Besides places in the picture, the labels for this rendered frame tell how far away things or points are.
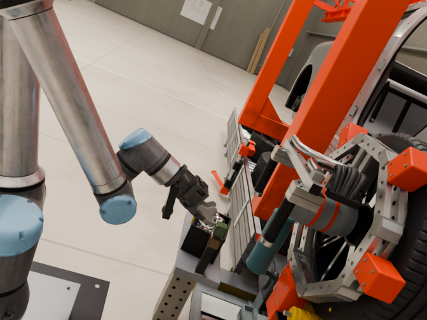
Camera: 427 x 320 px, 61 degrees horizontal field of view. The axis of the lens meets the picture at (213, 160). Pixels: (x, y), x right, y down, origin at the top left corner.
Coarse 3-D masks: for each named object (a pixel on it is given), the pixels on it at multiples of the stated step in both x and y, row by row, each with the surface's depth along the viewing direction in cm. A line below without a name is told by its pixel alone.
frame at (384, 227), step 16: (352, 144) 125; (368, 144) 115; (336, 160) 135; (352, 160) 131; (384, 160) 102; (384, 176) 99; (384, 192) 96; (400, 192) 97; (384, 208) 94; (400, 208) 95; (384, 224) 92; (400, 224) 93; (304, 240) 141; (368, 240) 95; (384, 240) 94; (288, 256) 137; (304, 256) 137; (352, 256) 99; (384, 256) 94; (304, 272) 130; (352, 272) 96; (304, 288) 116; (320, 288) 108; (336, 288) 99; (352, 288) 98
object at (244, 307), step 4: (244, 304) 170; (244, 308) 168; (248, 308) 171; (252, 308) 170; (240, 312) 169; (244, 312) 165; (248, 312) 170; (252, 312) 169; (256, 312) 169; (260, 312) 168; (264, 312) 171; (240, 316) 167; (244, 316) 163; (248, 316) 167; (252, 316) 168
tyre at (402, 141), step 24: (384, 144) 121; (408, 144) 109; (408, 216) 97; (312, 240) 144; (408, 240) 93; (312, 264) 137; (408, 264) 90; (408, 288) 90; (336, 312) 110; (360, 312) 99; (384, 312) 94; (408, 312) 93
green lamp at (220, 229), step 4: (216, 224) 123; (220, 224) 123; (224, 224) 124; (216, 228) 122; (220, 228) 122; (224, 228) 122; (216, 232) 122; (220, 232) 122; (224, 232) 122; (220, 236) 123
